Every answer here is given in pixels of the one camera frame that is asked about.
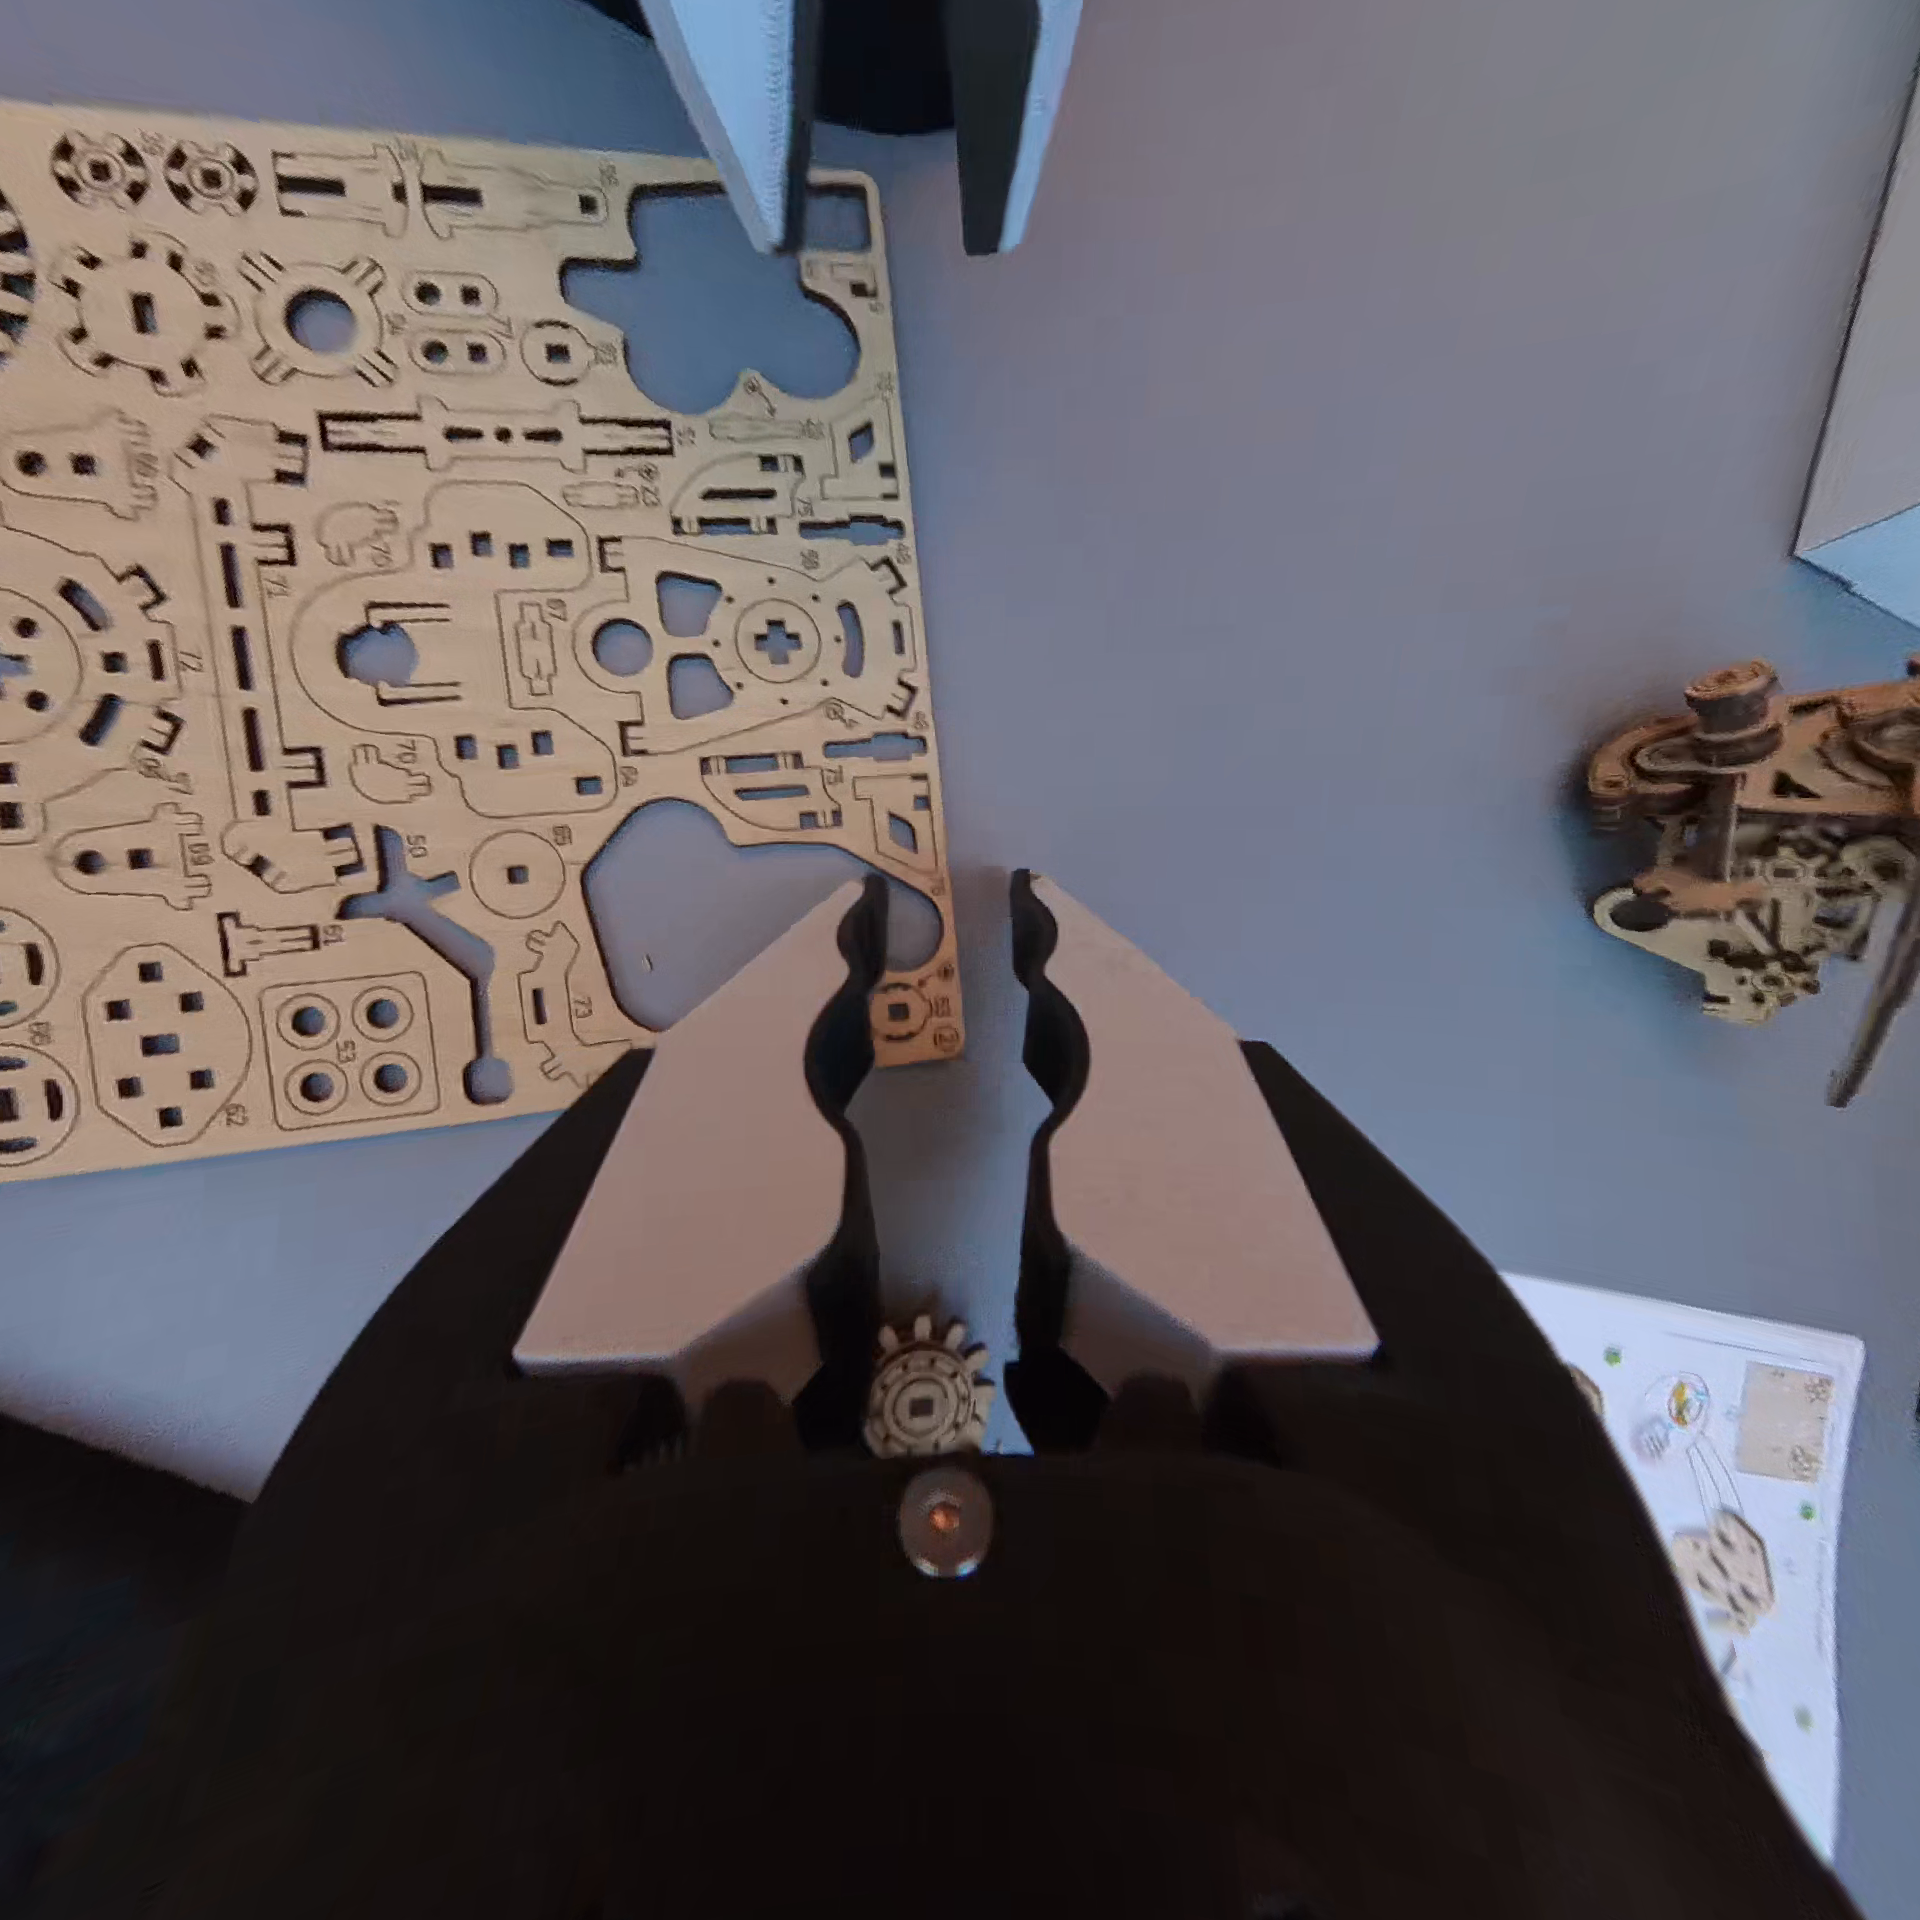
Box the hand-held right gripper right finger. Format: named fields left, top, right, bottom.
left=1002, top=865, right=1382, bottom=1453

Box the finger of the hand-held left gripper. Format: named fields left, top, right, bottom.
left=948, top=0, right=1088, bottom=261
left=638, top=0, right=822, bottom=255

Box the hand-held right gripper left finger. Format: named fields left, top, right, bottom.
left=512, top=875, right=894, bottom=1453

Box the wooden gear assembly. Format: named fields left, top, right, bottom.
left=859, top=1315, right=998, bottom=1460

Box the grey desk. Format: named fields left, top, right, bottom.
left=0, top=0, right=1920, bottom=1920

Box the laser-cut wooden parts sheet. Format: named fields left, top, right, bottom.
left=0, top=96, right=964, bottom=1187

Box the white instruction booklet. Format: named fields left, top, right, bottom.
left=1499, top=1270, right=1867, bottom=1869

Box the wooden model subassembly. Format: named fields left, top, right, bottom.
left=1586, top=651, right=1920, bottom=1113

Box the white cardboard box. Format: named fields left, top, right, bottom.
left=1789, top=151, right=1920, bottom=632

